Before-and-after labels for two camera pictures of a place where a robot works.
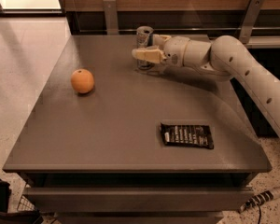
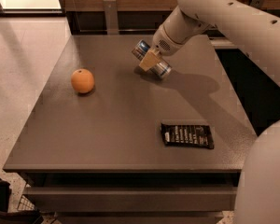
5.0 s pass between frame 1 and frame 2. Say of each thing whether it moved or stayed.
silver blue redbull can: moved
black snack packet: stayed
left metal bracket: stayed
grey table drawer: stayed
